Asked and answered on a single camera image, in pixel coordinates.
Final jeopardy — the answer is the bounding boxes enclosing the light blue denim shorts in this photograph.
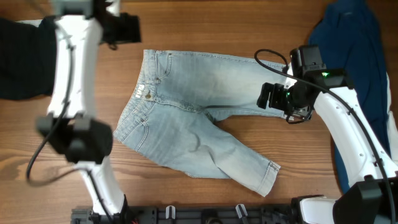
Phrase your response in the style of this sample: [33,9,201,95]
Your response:
[114,50,286,196]

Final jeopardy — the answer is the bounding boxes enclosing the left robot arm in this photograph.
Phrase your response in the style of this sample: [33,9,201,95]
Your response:
[36,1,141,223]

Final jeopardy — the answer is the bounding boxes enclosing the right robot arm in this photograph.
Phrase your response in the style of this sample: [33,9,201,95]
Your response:
[257,45,397,223]

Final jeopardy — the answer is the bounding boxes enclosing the white cloth under black garment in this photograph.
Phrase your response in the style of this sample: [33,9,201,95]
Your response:
[17,19,42,27]

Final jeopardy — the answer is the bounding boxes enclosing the dark blue garment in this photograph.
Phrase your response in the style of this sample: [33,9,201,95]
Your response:
[308,0,398,194]

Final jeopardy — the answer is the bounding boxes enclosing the black folded garment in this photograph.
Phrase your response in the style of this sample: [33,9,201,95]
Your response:
[1,17,57,100]

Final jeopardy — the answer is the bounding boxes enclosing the white garment at right edge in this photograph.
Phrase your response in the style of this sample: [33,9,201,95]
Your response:
[386,73,398,164]

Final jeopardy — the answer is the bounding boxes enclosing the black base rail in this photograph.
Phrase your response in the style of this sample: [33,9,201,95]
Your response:
[70,203,312,224]

